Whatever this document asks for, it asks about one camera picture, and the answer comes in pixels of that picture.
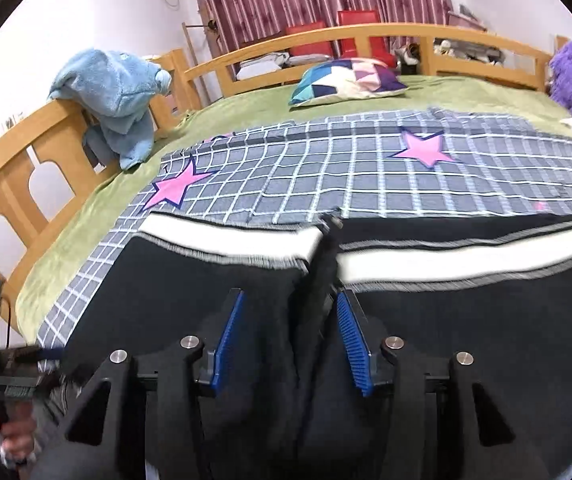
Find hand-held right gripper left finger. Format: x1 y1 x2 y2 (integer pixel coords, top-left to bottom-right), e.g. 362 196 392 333
31 287 247 480

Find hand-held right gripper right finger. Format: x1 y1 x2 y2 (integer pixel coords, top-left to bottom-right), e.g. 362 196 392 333
336 289 551 480

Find black pants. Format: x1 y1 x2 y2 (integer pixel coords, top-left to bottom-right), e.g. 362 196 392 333
61 212 572 480

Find person's left hand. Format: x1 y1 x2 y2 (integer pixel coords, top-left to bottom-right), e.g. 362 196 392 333
0 404 38 468

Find green bed sheet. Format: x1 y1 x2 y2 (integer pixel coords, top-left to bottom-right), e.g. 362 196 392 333
16 74 572 336

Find grey plaid star blanket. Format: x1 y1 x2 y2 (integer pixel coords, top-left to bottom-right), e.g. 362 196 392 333
36 107 572 346

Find geometric patterned pillow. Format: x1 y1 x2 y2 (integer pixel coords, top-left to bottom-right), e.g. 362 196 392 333
288 57 409 107

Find blue plush toy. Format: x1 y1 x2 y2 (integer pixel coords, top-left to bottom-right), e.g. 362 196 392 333
47 49 173 171

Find wooden coat rack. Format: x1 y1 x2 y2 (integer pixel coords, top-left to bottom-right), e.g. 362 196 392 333
182 17 221 106

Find red chair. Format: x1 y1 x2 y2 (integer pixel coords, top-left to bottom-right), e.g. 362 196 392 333
285 21 334 57
337 9 389 58

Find pile of cardboard and papers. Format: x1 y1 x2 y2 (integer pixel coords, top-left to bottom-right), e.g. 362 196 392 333
433 5 506 66

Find wooden bed frame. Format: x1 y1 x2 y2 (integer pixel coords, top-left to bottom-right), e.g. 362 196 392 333
0 22 572 331

